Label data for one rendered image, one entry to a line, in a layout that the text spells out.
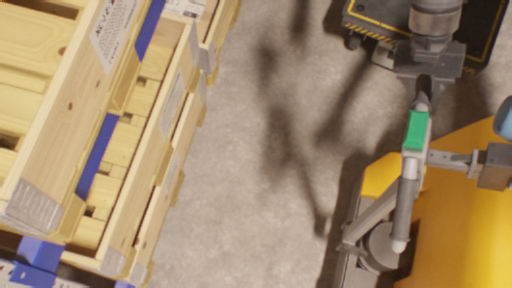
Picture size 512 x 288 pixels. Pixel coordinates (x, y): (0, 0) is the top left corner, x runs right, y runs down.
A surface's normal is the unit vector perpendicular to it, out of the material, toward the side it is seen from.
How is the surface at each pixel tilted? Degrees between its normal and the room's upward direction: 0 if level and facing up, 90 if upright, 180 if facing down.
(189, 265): 0
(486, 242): 45
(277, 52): 0
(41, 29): 0
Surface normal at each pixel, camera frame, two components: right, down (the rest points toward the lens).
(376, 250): 0.03, -0.36
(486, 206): -0.66, -0.44
